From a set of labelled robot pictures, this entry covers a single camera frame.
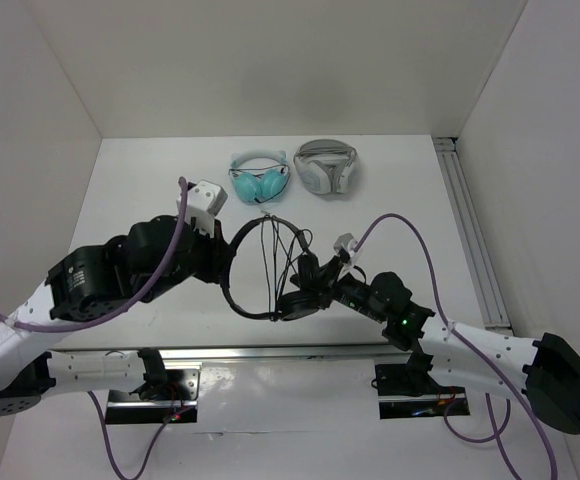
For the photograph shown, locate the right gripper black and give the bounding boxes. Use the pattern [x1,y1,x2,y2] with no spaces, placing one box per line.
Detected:
[290,254,387,323]

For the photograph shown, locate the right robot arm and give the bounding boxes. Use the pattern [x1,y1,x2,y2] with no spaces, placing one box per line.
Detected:
[291,257,580,435]

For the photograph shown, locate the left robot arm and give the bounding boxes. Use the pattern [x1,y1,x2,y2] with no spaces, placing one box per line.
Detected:
[0,216,231,416]

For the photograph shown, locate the teal headphones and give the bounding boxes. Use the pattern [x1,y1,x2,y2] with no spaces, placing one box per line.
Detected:
[228,149,291,204]

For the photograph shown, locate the grey white headphones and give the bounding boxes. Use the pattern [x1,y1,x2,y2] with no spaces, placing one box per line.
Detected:
[293,139,358,195]

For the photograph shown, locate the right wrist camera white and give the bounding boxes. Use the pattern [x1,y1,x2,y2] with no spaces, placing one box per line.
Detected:
[333,233,359,276]

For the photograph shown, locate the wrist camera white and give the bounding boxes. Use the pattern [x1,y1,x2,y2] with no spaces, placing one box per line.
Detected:
[177,177,228,238]
[333,233,359,276]

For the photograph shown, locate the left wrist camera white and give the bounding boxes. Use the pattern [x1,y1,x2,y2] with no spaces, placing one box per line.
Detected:
[177,177,228,238]

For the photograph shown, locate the aluminium rail front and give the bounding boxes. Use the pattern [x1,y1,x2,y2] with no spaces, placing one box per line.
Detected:
[54,342,421,362]

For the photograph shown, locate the aluminium rail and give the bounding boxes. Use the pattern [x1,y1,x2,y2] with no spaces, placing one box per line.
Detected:
[432,137,512,331]
[54,342,421,362]

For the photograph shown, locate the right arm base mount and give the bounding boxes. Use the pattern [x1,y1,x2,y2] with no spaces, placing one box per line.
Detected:
[371,363,470,420]

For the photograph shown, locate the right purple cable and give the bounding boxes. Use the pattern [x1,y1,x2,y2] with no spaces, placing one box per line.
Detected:
[354,213,561,480]

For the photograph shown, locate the purple cable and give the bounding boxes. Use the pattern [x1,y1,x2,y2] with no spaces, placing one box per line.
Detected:
[0,175,206,480]
[354,213,561,480]

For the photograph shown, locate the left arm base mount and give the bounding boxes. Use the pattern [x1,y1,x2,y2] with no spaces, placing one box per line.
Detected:
[104,361,201,425]

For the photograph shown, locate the aluminium rail right side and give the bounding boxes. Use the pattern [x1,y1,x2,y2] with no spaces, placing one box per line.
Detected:
[432,137,512,331]

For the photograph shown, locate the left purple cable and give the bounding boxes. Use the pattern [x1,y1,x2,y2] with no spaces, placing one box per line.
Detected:
[0,175,206,480]

